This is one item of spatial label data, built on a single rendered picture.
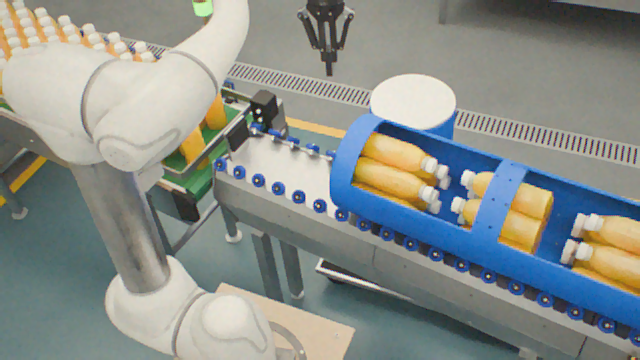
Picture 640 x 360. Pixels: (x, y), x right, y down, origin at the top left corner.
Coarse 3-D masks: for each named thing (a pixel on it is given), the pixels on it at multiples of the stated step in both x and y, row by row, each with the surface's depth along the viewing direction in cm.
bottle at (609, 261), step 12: (588, 252) 146; (600, 252) 145; (612, 252) 144; (624, 252) 144; (600, 264) 144; (612, 264) 143; (624, 264) 142; (636, 264) 141; (612, 276) 144; (624, 276) 142; (636, 276) 141
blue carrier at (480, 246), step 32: (352, 128) 168; (384, 128) 183; (352, 160) 165; (448, 160) 179; (480, 160) 172; (352, 192) 166; (448, 192) 182; (512, 192) 149; (576, 192) 161; (608, 192) 151; (384, 224) 169; (416, 224) 161; (448, 224) 155; (480, 224) 151; (480, 256) 155; (512, 256) 149; (544, 256) 168; (544, 288) 151; (576, 288) 145; (608, 288) 140
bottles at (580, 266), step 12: (432, 180) 177; (444, 180) 176; (372, 192) 169; (384, 192) 169; (408, 204) 166; (420, 204) 177; (432, 204) 176; (468, 228) 158; (540, 228) 157; (504, 240) 155; (540, 240) 168; (588, 240) 160; (528, 252) 152; (564, 252) 156; (576, 252) 155; (576, 264) 160; (588, 264) 152; (588, 276) 146; (600, 276) 146; (624, 288) 143; (636, 288) 144
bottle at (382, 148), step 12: (372, 144) 169; (384, 144) 168; (396, 144) 167; (408, 144) 167; (372, 156) 170; (384, 156) 168; (396, 156) 166; (408, 156) 165; (420, 156) 165; (408, 168) 166; (420, 168) 166
